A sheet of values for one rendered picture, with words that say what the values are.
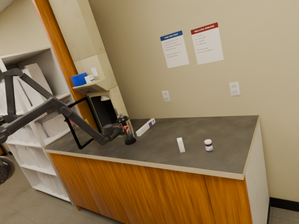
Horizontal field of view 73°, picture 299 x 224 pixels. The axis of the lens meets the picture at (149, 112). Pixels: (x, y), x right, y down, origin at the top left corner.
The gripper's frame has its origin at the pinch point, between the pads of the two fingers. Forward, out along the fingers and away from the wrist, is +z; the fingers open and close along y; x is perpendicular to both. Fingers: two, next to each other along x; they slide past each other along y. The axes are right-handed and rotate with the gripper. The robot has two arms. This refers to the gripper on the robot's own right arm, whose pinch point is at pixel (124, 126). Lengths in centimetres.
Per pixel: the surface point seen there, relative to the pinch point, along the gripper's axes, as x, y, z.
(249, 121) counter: 15, -89, 37
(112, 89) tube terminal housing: -30.4, 10.0, 10.7
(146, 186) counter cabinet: 42, -21, -20
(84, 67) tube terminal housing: -54, 30, 7
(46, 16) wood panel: -102, 47, 3
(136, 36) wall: -67, -2, 50
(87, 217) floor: 110, 89, -23
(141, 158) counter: 15.7, -26.6, -20.1
